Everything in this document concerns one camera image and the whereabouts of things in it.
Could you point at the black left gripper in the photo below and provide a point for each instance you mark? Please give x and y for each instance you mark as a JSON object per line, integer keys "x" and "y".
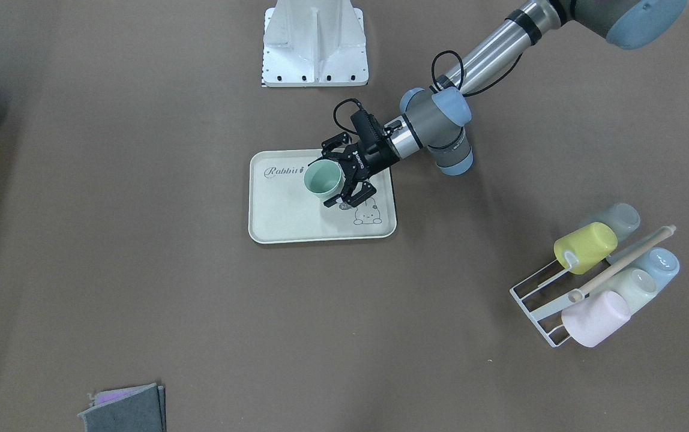
{"x": 376, "y": 159}

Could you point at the green cup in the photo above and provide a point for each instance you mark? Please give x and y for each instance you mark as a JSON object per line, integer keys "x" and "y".
{"x": 324, "y": 178}

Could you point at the cream rabbit tray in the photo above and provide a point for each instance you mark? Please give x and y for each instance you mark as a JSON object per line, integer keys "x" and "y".
{"x": 281, "y": 210}

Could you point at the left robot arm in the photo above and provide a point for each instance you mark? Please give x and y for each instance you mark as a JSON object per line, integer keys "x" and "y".
{"x": 435, "y": 118}

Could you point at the yellow cup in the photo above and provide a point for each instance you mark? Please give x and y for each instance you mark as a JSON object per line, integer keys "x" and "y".
{"x": 586, "y": 247}

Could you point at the grey cup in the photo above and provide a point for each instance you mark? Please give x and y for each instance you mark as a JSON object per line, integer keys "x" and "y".
{"x": 621, "y": 217}

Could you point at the pink cup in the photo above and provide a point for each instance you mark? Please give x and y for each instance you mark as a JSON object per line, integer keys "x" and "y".
{"x": 593, "y": 320}

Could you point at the cream white cup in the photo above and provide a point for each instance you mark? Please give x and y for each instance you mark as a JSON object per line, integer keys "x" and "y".
{"x": 635, "y": 285}

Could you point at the light blue cup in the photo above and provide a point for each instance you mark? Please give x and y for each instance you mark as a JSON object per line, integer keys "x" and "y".
{"x": 661, "y": 264}

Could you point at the grey folded cloth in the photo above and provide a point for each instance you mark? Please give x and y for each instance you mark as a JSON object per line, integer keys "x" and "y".
{"x": 136, "y": 408}

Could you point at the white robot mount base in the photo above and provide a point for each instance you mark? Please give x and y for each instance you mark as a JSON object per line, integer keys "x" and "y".
{"x": 314, "y": 44}

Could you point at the white wire cup rack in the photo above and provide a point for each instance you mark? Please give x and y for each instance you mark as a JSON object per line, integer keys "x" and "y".
{"x": 541, "y": 296}

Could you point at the wooden rack handle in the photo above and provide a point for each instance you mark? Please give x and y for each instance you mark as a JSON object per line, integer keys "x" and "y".
{"x": 621, "y": 261}

